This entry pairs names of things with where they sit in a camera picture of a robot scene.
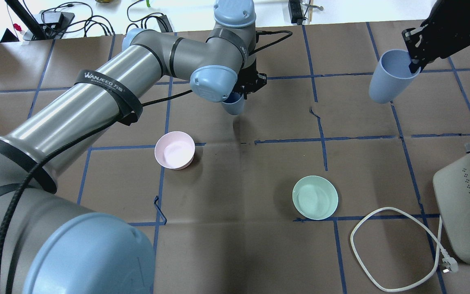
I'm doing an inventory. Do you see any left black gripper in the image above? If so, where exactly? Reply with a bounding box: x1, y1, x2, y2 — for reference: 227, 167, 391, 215
233, 59, 267, 100

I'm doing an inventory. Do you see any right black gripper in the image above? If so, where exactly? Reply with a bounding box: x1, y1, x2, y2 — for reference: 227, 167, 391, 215
401, 0, 470, 75

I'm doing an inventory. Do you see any blue cup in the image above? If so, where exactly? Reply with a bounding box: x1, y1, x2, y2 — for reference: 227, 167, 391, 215
368, 49, 420, 104
221, 92, 246, 116

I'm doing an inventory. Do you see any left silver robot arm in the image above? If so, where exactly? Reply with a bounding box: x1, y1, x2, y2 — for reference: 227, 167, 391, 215
0, 0, 266, 294

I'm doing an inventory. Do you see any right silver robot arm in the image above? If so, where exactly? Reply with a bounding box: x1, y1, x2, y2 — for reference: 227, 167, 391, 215
401, 0, 470, 74

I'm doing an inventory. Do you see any pink bowl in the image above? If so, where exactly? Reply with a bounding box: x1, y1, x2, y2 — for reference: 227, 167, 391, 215
154, 131, 195, 170

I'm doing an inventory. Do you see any black power strip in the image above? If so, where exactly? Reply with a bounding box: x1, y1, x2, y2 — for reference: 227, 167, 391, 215
288, 0, 304, 25

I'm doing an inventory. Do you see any green bowl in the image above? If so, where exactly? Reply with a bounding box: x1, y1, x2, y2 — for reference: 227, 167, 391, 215
292, 175, 338, 221

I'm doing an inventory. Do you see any black cable bundle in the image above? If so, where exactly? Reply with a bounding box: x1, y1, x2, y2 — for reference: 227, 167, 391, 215
35, 0, 166, 38

